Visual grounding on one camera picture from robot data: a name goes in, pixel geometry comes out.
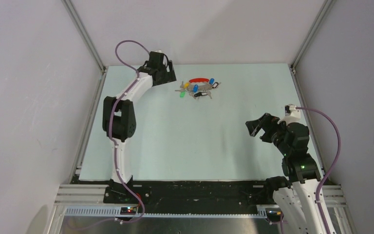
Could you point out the aluminium corner post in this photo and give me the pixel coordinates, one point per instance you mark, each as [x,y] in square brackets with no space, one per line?
[320,17]
[81,29]

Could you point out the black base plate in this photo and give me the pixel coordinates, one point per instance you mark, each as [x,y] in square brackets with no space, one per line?
[197,197]

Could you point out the left aluminium corner post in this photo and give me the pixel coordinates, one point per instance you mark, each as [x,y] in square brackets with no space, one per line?
[81,29]

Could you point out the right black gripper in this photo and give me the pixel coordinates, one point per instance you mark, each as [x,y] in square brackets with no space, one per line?
[267,122]

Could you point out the black key tag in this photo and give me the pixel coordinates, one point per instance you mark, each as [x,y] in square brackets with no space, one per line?
[200,94]

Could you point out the right aluminium corner post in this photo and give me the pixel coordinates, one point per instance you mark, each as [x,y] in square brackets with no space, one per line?
[320,17]

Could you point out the aluminium frame rail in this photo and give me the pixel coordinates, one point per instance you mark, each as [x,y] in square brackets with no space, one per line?
[80,194]

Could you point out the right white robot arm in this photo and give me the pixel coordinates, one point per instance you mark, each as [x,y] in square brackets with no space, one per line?
[298,192]

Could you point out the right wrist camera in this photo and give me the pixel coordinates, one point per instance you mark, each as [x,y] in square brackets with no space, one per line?
[292,114]

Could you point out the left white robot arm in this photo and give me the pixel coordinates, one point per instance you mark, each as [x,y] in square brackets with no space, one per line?
[119,119]

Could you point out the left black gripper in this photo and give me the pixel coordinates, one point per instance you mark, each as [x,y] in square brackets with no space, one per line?
[170,76]

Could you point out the steel key holder red handle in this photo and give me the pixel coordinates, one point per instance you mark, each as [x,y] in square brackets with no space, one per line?
[203,84]

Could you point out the grey cable duct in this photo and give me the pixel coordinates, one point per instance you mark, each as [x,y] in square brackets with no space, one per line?
[116,212]

